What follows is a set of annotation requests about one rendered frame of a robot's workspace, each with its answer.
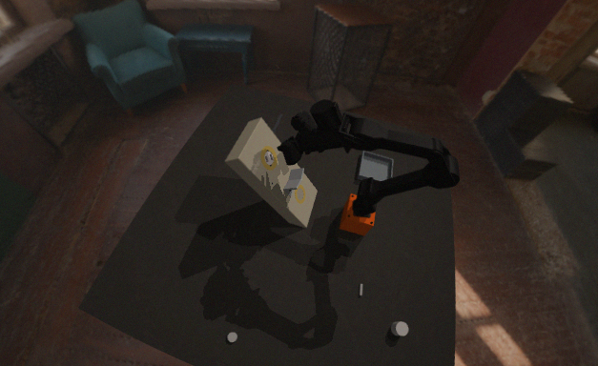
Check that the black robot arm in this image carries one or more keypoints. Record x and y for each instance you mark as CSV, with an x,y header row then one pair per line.
x,y
441,172

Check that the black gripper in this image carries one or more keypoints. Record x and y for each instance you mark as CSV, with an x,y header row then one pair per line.
x,y
293,148

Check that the white cylinder with two slots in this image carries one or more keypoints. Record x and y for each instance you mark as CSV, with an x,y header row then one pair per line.
x,y
269,159

